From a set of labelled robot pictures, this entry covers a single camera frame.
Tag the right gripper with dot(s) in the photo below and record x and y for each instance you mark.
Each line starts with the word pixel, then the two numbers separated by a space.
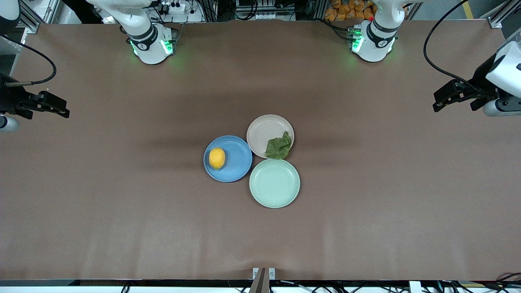
pixel 11 99

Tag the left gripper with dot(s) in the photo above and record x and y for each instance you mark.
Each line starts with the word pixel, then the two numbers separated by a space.
pixel 481 81

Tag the yellow lemon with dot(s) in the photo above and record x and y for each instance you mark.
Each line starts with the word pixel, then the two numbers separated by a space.
pixel 217 158

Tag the green lettuce leaf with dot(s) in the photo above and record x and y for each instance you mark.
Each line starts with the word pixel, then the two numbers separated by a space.
pixel 279 148

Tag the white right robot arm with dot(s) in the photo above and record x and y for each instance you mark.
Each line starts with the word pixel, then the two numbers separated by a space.
pixel 150 49

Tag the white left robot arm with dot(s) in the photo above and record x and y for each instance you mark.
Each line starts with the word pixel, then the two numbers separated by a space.
pixel 372 49

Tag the orange snack bags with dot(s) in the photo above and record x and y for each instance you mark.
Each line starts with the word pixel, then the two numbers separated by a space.
pixel 346 10

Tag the white power strip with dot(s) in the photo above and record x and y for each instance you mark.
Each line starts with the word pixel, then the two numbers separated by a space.
pixel 175 7

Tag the blue plate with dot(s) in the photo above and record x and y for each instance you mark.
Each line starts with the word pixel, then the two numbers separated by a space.
pixel 236 160

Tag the beige plate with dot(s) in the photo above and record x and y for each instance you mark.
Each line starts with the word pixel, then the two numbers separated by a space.
pixel 262 132

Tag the pale green plate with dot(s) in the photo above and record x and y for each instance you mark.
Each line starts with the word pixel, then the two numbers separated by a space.
pixel 274 183

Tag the aluminium frame profile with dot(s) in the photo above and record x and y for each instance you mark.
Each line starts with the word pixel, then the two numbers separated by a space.
pixel 502 14
pixel 36 16

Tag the metal table edge bracket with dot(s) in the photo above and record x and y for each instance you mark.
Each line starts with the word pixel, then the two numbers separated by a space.
pixel 260 278

